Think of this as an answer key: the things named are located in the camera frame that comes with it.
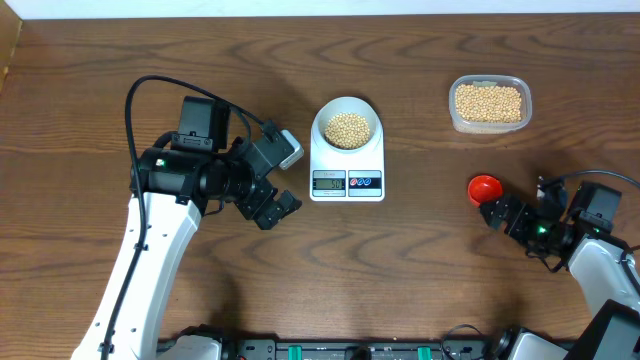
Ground red measuring scoop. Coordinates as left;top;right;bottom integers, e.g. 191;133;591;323
467;175;503;207

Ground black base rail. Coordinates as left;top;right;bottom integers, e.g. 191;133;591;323
157;324;576;360

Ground soybeans in container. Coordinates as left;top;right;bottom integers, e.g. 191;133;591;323
454;84;522;123

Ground white kitchen scale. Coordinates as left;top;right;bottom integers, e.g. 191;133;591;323
309;127;385;202

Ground white bowl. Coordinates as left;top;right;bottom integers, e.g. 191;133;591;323
311;97;382;152

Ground soybeans in bowl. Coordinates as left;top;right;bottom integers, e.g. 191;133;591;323
324;113;371;150

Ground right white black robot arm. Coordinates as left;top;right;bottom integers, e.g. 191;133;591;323
475;178;639;359

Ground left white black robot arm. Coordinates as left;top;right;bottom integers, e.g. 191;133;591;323
72;96;303;359

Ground clear plastic bean container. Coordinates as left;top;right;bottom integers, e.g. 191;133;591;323
449;75;533;135

